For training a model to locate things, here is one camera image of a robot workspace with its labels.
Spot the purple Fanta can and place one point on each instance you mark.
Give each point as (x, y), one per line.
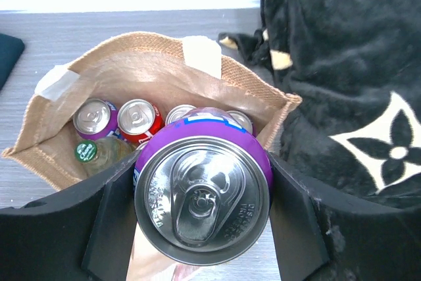
(202, 188)
(96, 119)

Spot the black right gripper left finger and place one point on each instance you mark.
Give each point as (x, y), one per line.
(84, 232)

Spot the black floral plush blanket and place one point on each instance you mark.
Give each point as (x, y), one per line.
(356, 66)

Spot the tan burlap canvas bag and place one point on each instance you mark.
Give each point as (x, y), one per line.
(145, 65)

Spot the dark navy folded cloth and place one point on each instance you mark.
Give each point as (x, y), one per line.
(11, 48)

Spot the red coke can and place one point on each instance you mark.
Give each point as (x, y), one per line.
(241, 120)
(178, 112)
(139, 120)

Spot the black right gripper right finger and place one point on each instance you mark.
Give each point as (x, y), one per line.
(321, 233)

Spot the green cap glass bottle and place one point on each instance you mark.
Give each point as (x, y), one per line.
(96, 156)

